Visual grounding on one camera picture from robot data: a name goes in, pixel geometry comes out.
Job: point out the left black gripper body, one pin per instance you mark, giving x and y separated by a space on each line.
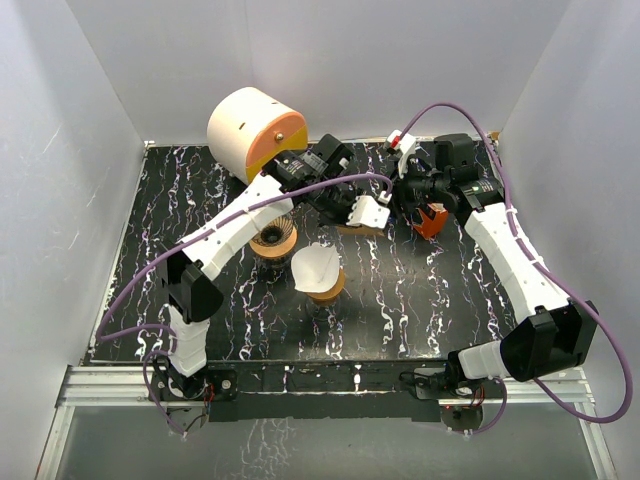
334 205

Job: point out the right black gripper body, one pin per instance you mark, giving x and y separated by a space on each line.
415 189

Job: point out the coffee filter packet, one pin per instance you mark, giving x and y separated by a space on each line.
430 220

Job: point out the white paper coffee filter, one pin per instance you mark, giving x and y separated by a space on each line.
315 268

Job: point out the glass carafe with brown band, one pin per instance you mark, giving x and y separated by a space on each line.
323 314

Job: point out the brown paper coffee filter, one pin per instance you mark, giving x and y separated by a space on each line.
360 231

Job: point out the dark glass dripper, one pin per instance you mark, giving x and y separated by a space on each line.
276 232

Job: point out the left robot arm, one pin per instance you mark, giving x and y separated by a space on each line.
316 177

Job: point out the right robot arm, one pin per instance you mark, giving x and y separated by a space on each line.
553 332

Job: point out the white round drawer cabinet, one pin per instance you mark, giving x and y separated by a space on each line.
248 128

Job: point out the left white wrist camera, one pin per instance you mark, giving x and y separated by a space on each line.
367 212

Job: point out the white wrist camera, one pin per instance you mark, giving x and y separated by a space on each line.
367 212
401 146

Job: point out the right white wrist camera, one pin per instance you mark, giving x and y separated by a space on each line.
401 146

